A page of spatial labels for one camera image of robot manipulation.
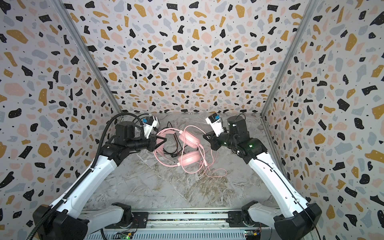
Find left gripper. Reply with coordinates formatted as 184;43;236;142
127;133;167;153

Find pink headphones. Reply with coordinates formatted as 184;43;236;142
154;128;208;169

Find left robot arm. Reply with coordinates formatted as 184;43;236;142
27;122;167;240

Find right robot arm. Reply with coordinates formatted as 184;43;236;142
203;113;322;240

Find white black headphones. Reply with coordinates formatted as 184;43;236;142
139;113;160;133

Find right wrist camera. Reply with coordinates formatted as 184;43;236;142
206;113;225;137

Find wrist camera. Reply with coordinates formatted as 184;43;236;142
142;116;160;139
206;113;225;137

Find black headphone cable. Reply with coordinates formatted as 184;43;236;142
163;121;187;159

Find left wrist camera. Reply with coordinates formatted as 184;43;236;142
142;116;160;139

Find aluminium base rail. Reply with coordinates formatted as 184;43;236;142
73;209;288;240

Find right aluminium corner post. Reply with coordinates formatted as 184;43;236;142
261;0;319;119

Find aluminium corner post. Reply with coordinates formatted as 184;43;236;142
52;1;123;113
261;0;319;119

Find left aluminium corner post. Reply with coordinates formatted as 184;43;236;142
52;1;123;113

